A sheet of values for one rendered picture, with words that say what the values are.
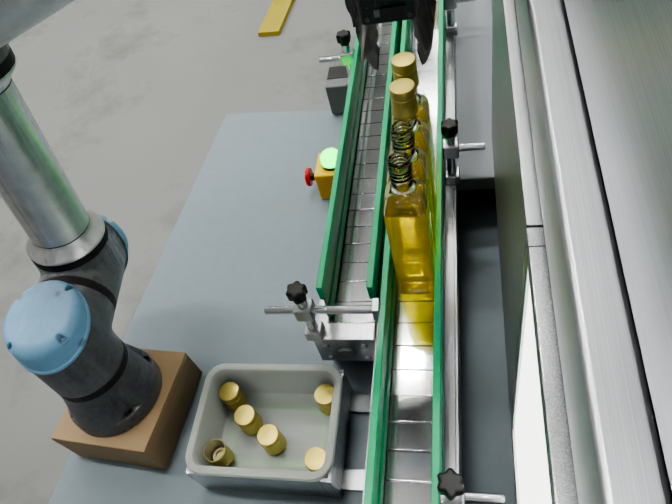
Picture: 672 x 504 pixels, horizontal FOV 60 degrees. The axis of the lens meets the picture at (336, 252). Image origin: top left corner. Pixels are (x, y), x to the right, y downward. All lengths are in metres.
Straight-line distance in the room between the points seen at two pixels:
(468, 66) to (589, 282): 1.03
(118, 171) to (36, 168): 2.03
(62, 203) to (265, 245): 0.46
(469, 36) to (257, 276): 0.69
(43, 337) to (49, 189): 0.20
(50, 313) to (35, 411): 1.41
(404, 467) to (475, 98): 0.72
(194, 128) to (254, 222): 1.67
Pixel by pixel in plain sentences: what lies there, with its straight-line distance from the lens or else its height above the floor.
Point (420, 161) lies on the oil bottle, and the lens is 0.78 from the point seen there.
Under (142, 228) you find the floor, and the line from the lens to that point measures 2.53.
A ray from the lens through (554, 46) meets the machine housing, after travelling 0.42.
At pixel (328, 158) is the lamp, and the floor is 0.85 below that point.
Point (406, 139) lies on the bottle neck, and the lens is 0.75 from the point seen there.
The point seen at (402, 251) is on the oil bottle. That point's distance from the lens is 0.81.
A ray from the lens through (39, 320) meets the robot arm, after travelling 0.88.
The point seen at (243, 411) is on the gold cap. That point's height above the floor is 0.81.
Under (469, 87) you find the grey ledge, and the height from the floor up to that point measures 0.88.
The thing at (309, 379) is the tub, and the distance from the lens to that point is 0.93.
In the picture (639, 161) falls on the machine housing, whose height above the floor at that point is 1.45.
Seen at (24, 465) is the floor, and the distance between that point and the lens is 2.20.
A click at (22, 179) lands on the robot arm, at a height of 1.20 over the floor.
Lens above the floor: 1.63
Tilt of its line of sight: 51 degrees down
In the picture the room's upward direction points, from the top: 19 degrees counter-clockwise
